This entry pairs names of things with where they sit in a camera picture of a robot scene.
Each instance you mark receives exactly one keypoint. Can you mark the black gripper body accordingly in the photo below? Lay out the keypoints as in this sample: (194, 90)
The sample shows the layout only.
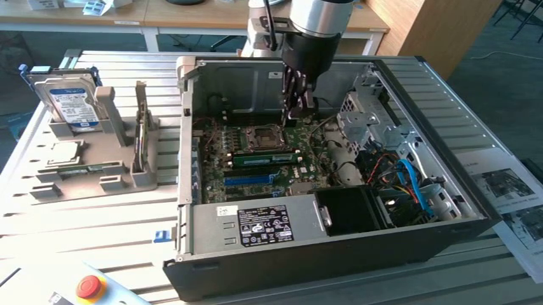
(310, 54)

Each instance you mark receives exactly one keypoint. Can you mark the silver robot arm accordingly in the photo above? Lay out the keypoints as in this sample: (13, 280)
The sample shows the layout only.
(322, 16)

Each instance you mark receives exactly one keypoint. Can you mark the empty black RAM slot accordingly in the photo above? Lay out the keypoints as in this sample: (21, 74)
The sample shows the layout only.
(263, 152)

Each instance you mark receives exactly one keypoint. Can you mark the green RAM stick in slot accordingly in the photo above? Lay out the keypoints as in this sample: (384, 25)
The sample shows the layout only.
(263, 160)

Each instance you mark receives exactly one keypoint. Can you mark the green motherboard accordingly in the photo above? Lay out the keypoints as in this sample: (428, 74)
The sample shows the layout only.
(306, 139)

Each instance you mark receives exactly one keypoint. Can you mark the metal disk bay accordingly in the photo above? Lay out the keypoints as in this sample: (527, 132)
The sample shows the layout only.
(360, 124)

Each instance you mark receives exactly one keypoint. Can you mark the CPU socket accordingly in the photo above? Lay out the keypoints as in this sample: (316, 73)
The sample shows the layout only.
(263, 136)

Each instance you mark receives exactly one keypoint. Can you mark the blue expansion slot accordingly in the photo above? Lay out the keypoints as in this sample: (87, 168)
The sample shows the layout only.
(248, 180)

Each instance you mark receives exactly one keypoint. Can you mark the wooden cabinet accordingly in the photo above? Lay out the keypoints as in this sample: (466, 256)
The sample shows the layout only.
(432, 31)

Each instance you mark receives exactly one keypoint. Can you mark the black fan shroud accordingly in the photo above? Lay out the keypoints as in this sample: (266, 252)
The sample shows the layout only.
(352, 209)

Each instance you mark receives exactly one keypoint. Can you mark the grey power supply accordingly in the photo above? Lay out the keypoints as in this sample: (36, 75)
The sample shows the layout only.
(212, 222)

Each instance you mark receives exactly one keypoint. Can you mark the printed paper sheet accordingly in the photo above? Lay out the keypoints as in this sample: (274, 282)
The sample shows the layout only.
(496, 178)
(526, 241)

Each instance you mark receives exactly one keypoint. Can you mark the hard disk with blue label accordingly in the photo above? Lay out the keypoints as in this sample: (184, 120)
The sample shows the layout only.
(72, 105)

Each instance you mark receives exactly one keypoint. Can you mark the black chair legs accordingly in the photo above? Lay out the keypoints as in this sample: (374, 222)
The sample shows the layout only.
(523, 16)

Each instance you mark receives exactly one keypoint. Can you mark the white box with blue print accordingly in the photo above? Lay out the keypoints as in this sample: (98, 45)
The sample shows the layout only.
(98, 6)

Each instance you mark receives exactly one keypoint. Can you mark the small blue plastic clip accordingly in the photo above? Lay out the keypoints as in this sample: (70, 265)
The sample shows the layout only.
(162, 236)

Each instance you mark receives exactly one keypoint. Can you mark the black open PC case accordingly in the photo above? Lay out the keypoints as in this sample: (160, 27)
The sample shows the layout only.
(296, 273)

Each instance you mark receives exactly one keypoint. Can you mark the grey parts rack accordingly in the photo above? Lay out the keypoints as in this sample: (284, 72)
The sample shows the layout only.
(84, 185)

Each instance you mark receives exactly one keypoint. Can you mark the silver CPU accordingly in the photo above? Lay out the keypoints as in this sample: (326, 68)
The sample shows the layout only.
(64, 153)

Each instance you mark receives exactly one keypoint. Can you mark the white cardboard box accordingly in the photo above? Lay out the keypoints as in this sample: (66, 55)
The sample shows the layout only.
(41, 4)

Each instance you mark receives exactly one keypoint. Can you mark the red emergency stop button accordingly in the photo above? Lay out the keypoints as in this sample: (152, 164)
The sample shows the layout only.
(91, 286)

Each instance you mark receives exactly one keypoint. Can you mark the grey control box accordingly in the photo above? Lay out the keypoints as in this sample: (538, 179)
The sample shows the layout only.
(63, 286)

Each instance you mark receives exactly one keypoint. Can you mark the wooden desk with white frame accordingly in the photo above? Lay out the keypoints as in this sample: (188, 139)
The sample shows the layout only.
(191, 16)

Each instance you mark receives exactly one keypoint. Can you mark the blue disk bracket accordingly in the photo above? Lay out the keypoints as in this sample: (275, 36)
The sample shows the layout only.
(25, 74)

